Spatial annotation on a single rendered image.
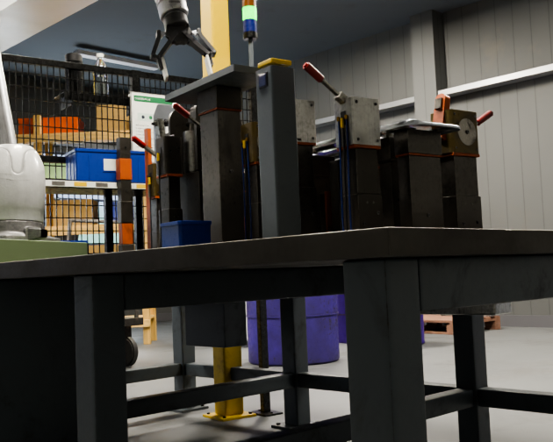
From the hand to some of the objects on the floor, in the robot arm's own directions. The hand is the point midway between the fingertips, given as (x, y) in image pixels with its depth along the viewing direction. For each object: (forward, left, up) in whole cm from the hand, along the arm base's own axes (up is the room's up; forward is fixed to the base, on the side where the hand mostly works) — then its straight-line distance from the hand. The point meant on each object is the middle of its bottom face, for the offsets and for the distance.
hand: (188, 74), depth 229 cm
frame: (+29, +8, -124) cm, 127 cm away
